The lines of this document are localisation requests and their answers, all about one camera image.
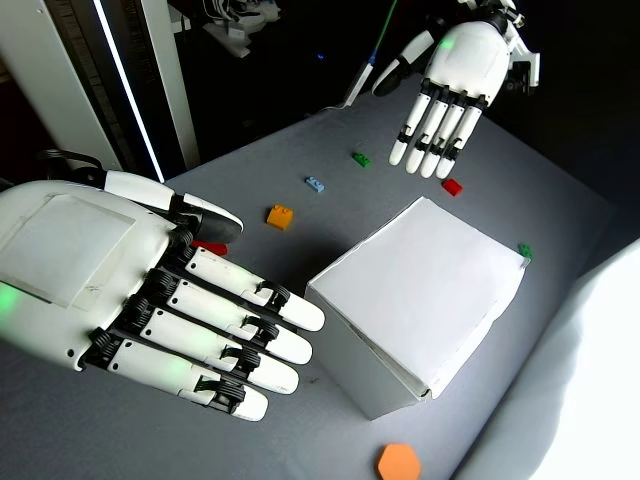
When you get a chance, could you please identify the green cable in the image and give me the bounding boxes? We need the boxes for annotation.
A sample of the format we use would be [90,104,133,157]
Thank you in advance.
[372,0,400,64]

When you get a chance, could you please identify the white plastic parts pile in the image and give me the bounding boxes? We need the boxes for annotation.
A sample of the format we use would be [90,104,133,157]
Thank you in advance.
[202,0,281,59]

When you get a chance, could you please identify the orange hexagon block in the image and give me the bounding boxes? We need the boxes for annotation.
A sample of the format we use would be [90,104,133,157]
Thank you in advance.
[377,442,423,480]

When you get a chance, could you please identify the grey table cloth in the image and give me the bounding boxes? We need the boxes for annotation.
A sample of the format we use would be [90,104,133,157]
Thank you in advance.
[0,74,621,480]

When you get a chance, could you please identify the white backdrop sheet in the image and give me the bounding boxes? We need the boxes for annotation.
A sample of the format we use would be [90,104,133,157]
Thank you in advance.
[449,239,640,480]

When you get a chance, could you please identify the cardboard box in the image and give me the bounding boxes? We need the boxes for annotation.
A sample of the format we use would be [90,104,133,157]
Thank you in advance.
[305,195,527,421]

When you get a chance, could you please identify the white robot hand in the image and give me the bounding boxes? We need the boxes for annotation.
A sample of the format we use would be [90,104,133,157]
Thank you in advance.
[0,169,326,422]
[372,19,514,180]

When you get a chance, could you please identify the orange toy brick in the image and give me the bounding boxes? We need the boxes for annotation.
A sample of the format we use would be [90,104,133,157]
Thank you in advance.
[265,203,295,232]

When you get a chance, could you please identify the white cabinet with light strip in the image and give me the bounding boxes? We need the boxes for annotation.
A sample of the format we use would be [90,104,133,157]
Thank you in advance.
[0,0,201,186]

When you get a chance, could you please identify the white adapter with cable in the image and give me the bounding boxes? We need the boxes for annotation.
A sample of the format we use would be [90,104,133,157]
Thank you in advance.
[304,62,375,117]

